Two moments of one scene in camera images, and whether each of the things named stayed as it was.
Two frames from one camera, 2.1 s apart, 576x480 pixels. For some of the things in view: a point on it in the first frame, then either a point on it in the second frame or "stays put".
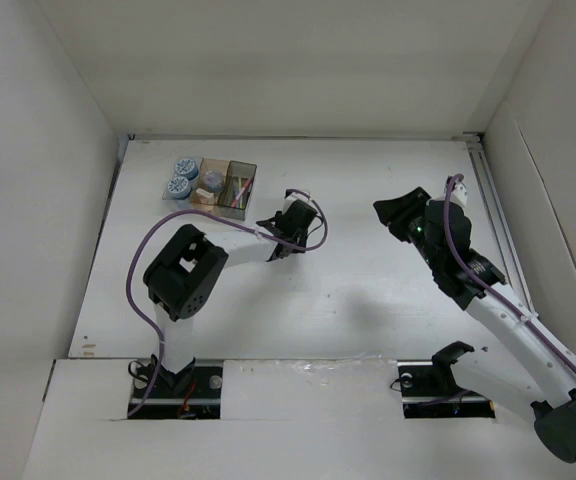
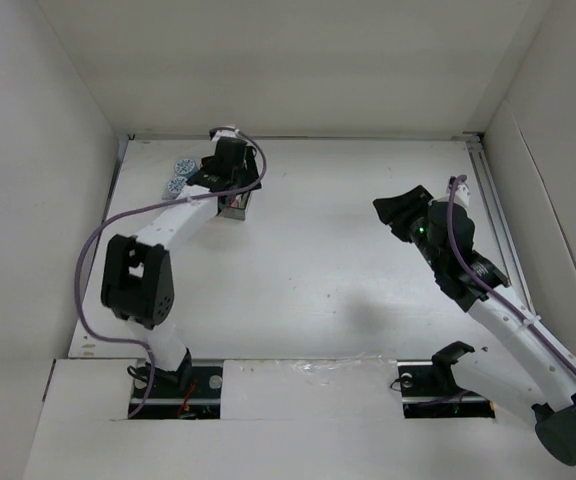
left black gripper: [301, 240] → [249, 172]
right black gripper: [404, 206] stays put
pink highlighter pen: [240, 194] stays put
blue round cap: [187, 167] stays put
